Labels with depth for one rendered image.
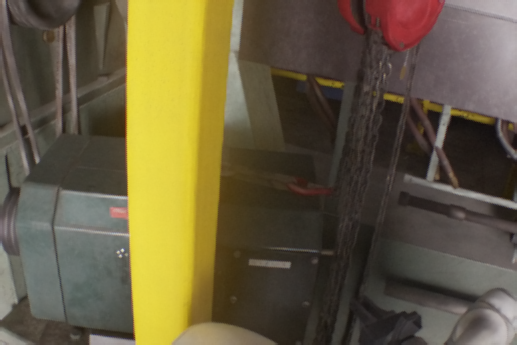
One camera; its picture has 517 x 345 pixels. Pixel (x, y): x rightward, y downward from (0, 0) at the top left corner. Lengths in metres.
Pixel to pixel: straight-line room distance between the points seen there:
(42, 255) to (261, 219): 0.54
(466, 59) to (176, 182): 1.01
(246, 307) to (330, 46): 0.75
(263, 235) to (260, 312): 0.22
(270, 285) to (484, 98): 0.77
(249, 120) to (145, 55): 1.13
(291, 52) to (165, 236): 0.96
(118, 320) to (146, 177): 0.78
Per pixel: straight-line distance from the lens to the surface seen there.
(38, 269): 1.40
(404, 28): 0.98
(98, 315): 1.44
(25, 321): 1.78
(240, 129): 1.77
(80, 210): 1.26
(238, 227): 1.24
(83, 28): 1.88
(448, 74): 1.53
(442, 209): 1.62
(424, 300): 1.69
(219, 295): 1.22
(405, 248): 1.70
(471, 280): 1.75
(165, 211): 0.72
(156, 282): 0.80
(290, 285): 1.30
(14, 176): 1.69
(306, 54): 1.58
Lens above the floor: 1.49
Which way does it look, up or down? 28 degrees down
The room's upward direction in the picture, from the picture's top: 6 degrees clockwise
